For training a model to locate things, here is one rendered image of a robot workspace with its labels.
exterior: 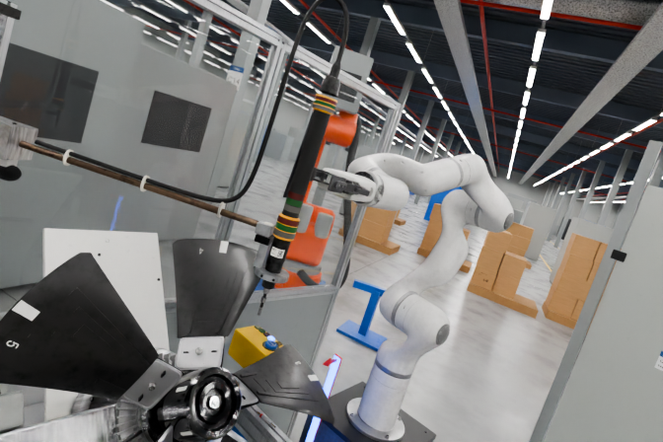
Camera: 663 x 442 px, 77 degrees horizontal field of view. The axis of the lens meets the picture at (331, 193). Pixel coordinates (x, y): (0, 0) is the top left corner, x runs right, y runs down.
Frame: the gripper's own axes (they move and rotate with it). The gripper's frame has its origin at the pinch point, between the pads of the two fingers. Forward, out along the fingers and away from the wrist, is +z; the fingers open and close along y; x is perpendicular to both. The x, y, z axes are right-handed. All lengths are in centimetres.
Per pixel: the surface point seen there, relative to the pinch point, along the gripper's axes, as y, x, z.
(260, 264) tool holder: 0.8, -19.3, 7.7
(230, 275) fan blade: 13.4, -27.5, 3.4
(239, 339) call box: 34, -60, -26
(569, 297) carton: 42, -115, -800
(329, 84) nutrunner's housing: -1.2, 17.5, 6.8
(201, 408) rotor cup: -5.5, -43.3, 17.5
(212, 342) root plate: 5.0, -38.0, 10.2
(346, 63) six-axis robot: 252, 98, -278
